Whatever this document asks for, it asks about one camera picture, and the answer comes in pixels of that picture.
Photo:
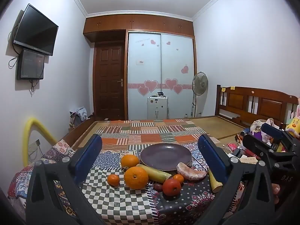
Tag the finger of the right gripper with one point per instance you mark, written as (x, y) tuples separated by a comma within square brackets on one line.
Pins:
[(273, 131), (259, 148)]

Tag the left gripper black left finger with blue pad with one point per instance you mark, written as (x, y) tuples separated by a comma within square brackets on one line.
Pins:
[(43, 205)]

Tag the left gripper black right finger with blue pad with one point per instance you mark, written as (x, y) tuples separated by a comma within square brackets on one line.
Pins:
[(258, 206)]

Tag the small mandarin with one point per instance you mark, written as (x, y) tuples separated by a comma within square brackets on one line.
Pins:
[(179, 178), (113, 180)]

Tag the red tomato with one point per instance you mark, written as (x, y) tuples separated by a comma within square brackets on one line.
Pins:
[(171, 187)]

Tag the dark red grape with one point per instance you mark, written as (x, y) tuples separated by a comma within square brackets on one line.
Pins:
[(158, 187)]

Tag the dark purple plate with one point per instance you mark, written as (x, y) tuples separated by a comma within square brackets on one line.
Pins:
[(165, 156)]

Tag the large orange with stem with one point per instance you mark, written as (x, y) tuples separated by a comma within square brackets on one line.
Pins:
[(129, 161)]

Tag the large orange Dole sticker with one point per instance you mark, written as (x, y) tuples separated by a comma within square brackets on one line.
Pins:
[(136, 178)]

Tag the pile of clutter on bed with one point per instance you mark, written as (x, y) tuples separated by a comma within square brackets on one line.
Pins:
[(240, 151)]

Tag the yellow plush toy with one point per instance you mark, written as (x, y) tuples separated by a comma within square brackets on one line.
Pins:
[(294, 127)]

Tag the wooden bed headboard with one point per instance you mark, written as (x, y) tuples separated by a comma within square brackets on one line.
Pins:
[(244, 105)]

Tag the standing electric fan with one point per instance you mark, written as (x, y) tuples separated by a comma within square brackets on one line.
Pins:
[(199, 87)]

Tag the patchwork tablecloth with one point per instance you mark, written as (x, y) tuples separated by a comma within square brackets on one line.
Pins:
[(122, 205)]

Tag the clothes pile by door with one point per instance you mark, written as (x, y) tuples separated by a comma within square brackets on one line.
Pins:
[(77, 116)]

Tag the striped patchwork bed quilt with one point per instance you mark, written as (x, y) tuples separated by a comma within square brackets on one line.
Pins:
[(138, 134)]

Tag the white cabinet appliance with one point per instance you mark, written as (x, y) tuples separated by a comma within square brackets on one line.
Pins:
[(157, 107)]

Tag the sliding wardrobe with hearts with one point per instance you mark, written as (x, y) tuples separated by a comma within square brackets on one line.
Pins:
[(160, 63)]

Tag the brown wooden door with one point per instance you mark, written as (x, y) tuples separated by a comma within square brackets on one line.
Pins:
[(108, 81)]

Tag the wall mounted black television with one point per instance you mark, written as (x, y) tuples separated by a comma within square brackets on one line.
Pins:
[(35, 31)]

